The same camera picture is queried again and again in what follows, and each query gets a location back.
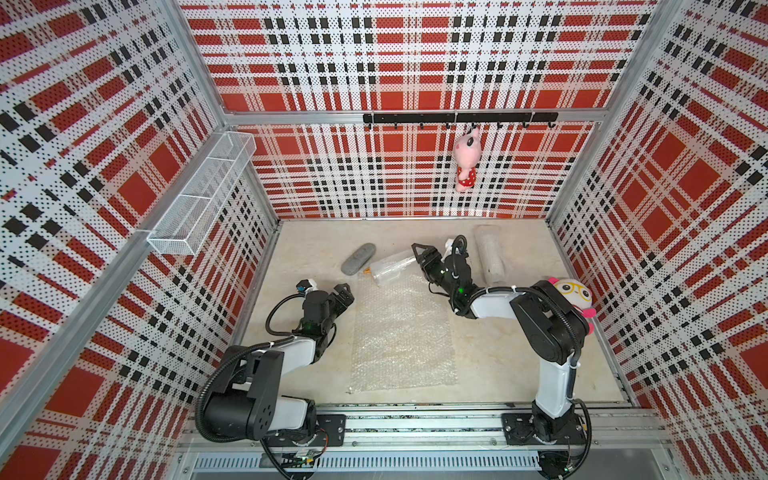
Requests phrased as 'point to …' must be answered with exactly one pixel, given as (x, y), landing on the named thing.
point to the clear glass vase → (386, 267)
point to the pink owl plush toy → (579, 297)
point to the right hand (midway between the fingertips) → (414, 248)
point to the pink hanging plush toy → (466, 152)
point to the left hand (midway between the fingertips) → (345, 291)
